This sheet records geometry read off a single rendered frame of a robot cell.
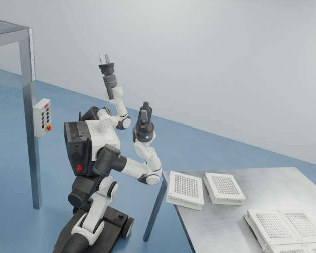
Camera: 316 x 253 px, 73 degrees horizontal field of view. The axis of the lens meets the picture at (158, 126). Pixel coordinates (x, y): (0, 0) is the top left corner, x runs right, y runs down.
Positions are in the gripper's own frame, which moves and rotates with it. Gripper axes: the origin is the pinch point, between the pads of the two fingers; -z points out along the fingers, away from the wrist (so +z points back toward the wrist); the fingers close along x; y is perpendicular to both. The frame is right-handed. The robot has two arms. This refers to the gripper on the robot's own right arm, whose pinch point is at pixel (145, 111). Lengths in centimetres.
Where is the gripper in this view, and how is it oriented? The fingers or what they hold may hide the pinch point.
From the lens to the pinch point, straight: 91.4
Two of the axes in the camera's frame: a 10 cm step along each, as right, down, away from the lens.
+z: -0.6, 6.1, 7.9
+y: 9.9, 1.4, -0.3
